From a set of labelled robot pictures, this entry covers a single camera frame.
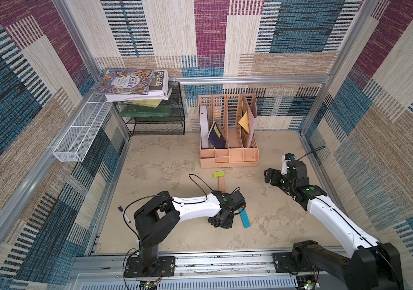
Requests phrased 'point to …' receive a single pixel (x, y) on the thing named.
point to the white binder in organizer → (204, 127)
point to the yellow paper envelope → (243, 121)
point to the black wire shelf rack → (154, 125)
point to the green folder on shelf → (139, 110)
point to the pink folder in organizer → (251, 104)
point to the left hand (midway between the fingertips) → (226, 224)
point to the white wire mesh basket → (76, 142)
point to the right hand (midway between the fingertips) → (272, 171)
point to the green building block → (218, 174)
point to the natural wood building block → (221, 183)
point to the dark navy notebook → (216, 136)
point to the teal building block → (244, 218)
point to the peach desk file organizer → (223, 133)
